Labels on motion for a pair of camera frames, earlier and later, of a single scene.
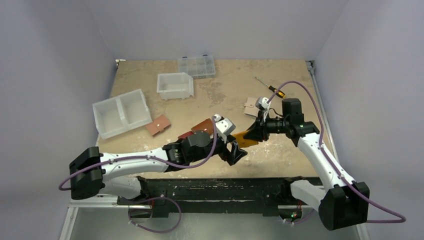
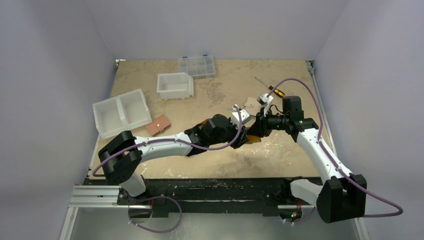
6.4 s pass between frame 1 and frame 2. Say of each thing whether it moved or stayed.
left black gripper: moved
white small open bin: stayed
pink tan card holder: stayed
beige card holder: stayed
